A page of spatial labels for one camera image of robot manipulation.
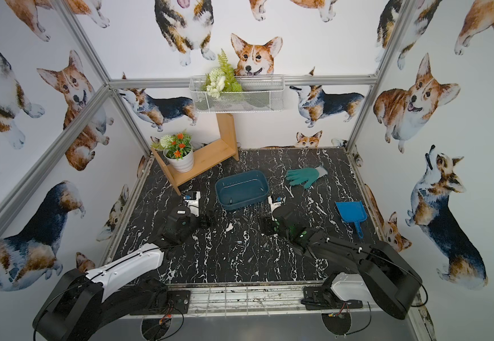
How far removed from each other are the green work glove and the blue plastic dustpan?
16 cm

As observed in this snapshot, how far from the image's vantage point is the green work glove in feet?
3.57

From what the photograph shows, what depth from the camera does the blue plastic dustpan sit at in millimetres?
939
